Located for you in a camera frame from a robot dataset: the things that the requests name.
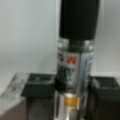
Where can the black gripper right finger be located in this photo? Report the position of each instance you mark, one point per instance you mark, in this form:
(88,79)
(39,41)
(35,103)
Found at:
(104,99)

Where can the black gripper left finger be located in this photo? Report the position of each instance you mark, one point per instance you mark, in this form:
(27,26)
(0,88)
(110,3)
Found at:
(39,94)

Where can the black pen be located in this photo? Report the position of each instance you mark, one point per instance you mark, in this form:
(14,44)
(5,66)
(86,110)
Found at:
(78,21)

